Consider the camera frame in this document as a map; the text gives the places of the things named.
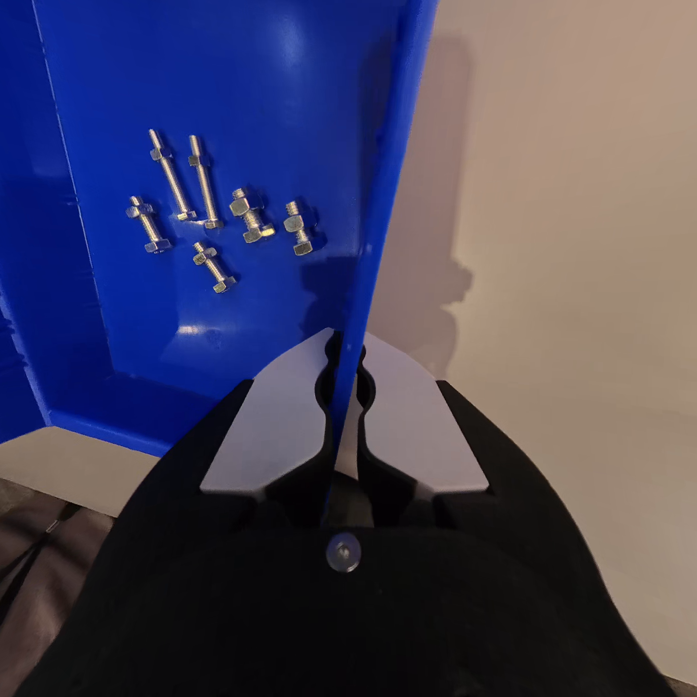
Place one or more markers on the short thin steel bolt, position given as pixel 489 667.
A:
pixel 213 269
pixel 150 228

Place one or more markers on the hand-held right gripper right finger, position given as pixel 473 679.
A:
pixel 419 430

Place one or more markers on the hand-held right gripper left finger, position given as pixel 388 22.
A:
pixel 272 424

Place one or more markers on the thick short steel bolt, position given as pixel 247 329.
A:
pixel 251 222
pixel 299 238

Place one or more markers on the long thin steel bolt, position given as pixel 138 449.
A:
pixel 206 190
pixel 175 185

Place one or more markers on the large steel hex nut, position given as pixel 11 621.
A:
pixel 295 223
pixel 244 207

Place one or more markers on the blue plastic bin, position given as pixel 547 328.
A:
pixel 245 81

